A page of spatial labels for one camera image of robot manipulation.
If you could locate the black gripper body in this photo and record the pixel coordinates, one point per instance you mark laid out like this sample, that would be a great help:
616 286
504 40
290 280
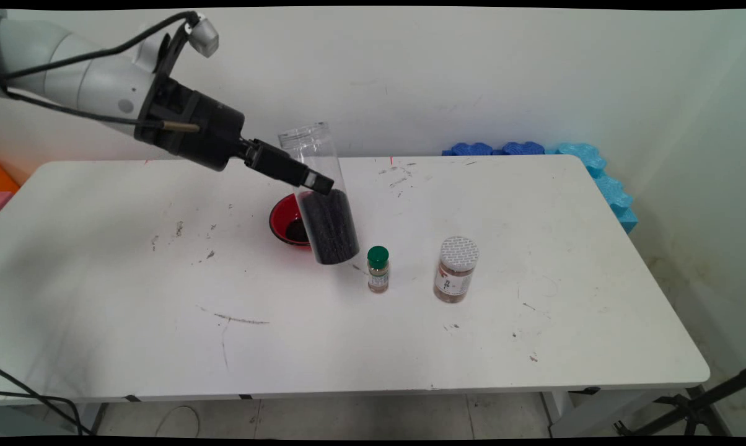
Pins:
199 130

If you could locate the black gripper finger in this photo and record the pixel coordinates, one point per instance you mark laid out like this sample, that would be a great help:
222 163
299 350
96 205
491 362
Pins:
286 166

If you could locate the clear jar with black seeds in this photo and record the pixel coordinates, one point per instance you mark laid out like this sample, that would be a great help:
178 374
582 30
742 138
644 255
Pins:
333 229

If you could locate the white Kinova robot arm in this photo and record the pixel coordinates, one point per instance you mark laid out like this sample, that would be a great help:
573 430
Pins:
82 77

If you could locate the red bowl with black rim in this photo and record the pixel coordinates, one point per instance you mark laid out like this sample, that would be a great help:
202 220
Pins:
281 223

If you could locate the black seed heap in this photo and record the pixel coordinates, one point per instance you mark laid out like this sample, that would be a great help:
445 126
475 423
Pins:
295 232

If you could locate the spice bottle with green cap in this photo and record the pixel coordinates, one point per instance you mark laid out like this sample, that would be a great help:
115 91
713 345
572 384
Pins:
378 272

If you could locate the orange block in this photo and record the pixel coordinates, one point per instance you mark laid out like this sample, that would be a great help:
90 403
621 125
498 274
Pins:
4 179

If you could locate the nut jar with white lid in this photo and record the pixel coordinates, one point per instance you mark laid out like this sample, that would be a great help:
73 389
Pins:
455 279

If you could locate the pink block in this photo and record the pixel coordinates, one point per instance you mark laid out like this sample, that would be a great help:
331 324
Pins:
2 201

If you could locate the light blue foam mat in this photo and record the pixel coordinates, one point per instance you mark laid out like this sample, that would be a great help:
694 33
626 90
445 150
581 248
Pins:
608 186

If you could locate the white table leg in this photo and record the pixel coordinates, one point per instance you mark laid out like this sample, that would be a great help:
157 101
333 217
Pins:
596 412

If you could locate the black tripod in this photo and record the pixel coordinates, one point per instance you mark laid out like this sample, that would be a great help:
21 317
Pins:
695 406

